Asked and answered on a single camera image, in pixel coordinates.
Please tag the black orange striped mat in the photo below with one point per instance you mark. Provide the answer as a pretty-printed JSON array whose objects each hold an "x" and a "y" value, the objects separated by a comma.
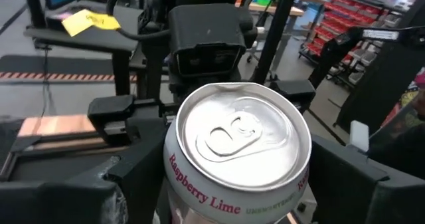
[{"x": 66, "y": 76}]

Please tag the black desk column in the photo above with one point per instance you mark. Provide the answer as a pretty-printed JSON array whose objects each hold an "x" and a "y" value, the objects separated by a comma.
[{"x": 121, "y": 72}]

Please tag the yellow paper tag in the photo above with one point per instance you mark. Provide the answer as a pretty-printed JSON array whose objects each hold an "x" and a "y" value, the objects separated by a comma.
[{"x": 89, "y": 21}]

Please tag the red bin rack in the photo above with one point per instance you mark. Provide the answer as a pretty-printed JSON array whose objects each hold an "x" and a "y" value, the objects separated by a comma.
[{"x": 335, "y": 21}]

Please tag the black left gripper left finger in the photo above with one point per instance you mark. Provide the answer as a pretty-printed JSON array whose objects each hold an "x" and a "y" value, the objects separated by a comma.
[{"x": 142, "y": 171}]

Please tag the white plastic block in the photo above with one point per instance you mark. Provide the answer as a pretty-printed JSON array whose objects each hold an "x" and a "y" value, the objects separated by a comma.
[{"x": 359, "y": 136}]

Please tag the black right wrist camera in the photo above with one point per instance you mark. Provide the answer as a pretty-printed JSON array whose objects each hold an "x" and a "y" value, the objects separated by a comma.
[{"x": 206, "y": 38}]

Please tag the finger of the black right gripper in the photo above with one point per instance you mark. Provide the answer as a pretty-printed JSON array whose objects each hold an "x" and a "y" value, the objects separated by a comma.
[
  {"x": 293, "y": 91},
  {"x": 111, "y": 114}
]

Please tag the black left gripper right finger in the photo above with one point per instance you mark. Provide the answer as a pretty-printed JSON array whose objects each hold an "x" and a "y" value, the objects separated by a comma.
[{"x": 342, "y": 190}]

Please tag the cluttered workbench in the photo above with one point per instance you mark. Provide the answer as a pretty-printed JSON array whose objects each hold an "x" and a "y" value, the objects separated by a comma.
[{"x": 275, "y": 9}]

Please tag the pink silver sparkling water can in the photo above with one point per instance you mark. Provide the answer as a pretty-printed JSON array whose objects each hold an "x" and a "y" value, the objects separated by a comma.
[{"x": 239, "y": 144}]

